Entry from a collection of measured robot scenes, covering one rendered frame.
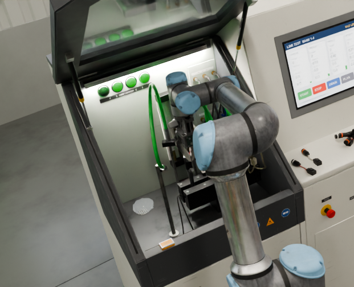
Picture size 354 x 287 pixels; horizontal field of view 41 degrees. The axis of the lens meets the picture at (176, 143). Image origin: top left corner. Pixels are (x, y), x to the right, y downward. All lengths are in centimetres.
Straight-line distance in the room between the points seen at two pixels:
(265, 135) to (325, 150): 88
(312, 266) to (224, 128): 44
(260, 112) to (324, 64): 92
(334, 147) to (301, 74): 34
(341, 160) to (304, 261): 74
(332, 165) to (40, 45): 419
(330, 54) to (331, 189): 57
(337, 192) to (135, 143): 87
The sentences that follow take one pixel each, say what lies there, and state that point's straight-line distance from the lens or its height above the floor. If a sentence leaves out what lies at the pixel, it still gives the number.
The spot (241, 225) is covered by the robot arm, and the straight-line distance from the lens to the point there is 124.
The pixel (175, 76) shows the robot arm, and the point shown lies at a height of 149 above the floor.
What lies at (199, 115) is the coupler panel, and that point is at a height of 112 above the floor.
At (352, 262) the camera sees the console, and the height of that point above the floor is 43.
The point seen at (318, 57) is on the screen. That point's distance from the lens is 208.
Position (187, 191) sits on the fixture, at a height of 98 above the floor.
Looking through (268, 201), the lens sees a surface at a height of 95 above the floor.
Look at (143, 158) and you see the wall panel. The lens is 211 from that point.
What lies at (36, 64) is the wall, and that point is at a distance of 561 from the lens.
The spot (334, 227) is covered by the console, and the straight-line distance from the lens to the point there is 211.
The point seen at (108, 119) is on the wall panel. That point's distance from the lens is 198.
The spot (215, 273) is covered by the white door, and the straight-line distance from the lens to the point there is 187.
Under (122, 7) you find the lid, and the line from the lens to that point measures 133.
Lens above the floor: 207
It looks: 29 degrees down
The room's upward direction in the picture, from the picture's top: 12 degrees counter-clockwise
